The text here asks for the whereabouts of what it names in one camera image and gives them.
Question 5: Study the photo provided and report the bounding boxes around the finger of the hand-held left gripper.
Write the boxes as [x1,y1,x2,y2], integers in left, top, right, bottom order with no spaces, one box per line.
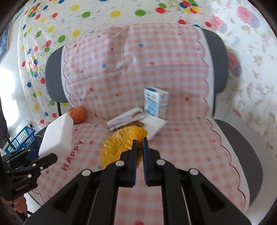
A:
[26,149,40,161]
[29,153,58,173]

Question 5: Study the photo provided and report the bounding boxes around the blue plastic basket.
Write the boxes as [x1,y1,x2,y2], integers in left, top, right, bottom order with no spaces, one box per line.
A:
[5,126,36,153]

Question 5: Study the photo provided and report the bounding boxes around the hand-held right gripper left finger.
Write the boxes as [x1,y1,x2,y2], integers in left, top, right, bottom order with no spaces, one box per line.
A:
[26,139,138,225]

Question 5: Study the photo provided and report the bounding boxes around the person's left hand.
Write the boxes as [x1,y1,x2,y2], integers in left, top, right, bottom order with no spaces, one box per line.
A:
[12,193,28,213]

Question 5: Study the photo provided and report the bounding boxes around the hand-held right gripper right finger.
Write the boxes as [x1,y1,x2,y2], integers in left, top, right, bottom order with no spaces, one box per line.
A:
[142,137,252,225]

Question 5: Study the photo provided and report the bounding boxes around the blue white milk carton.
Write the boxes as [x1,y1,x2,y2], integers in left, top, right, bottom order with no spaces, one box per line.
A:
[144,87,169,119]

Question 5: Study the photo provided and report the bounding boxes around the dark framed picture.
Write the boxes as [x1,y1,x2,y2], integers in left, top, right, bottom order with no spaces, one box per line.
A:
[0,20,12,62]

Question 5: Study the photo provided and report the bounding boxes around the floral printed sheet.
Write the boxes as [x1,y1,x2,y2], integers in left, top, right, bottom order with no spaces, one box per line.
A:
[203,0,277,173]

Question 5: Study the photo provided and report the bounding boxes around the grey office chair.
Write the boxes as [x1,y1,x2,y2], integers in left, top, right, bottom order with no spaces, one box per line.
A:
[45,28,263,208]

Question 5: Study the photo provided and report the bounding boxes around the flat white foam sheet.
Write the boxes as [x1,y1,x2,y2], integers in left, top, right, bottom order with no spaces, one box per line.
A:
[142,114,169,140]

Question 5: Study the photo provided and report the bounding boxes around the pink checked cloth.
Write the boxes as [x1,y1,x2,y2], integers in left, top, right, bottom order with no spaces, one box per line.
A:
[32,23,247,225]

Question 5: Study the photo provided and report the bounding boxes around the folded silvery wrapper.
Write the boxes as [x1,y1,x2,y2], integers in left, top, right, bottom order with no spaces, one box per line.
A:
[107,107,145,132]

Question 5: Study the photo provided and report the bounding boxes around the gold foil wrapper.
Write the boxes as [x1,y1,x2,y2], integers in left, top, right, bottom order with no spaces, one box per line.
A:
[101,127,148,170]

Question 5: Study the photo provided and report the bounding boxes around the red apple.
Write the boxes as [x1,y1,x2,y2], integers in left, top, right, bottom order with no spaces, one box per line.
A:
[68,107,87,125]

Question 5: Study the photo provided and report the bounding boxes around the balloon printed plastic sheet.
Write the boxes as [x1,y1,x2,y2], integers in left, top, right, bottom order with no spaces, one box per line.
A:
[13,0,217,130]

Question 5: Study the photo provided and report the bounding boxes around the white foam block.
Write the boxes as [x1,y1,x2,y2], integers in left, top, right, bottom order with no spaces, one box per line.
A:
[38,113,74,159]

